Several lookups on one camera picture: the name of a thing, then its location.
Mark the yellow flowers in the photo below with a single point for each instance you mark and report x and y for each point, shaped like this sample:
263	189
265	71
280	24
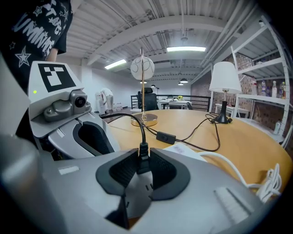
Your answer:
180	98

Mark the white shade table lamp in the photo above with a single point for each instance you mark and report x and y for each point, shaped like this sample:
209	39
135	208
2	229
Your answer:
225	77

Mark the person's left forearm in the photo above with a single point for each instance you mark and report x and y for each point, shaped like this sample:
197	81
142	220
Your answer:
52	54

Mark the black metal railing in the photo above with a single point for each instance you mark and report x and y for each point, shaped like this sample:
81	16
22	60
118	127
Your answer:
199	97

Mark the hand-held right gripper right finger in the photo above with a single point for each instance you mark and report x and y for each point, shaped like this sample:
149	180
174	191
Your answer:
194	205

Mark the rectangular ceiling light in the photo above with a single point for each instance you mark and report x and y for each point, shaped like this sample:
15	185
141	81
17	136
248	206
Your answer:
115	64
186	49

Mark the black office chair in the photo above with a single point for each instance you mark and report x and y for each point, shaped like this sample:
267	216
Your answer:
148	100

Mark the clear plastic bottle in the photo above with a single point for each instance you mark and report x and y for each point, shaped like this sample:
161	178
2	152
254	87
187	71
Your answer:
254	86
283	90
277	128
274	89
263	88

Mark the long white table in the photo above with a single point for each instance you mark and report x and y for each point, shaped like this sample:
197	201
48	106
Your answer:
174	102

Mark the person in black printed shirt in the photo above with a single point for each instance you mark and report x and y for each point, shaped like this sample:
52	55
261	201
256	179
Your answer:
29	27

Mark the gold globe lamp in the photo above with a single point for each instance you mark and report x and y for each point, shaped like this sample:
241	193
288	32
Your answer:
142	66

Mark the white metal shelf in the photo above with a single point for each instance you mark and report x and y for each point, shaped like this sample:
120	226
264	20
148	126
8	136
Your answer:
261	64

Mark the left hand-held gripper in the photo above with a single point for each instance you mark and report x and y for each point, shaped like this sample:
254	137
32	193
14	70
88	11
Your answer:
34	105

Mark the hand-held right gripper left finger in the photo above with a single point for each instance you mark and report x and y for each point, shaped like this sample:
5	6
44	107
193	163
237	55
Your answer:
80	182

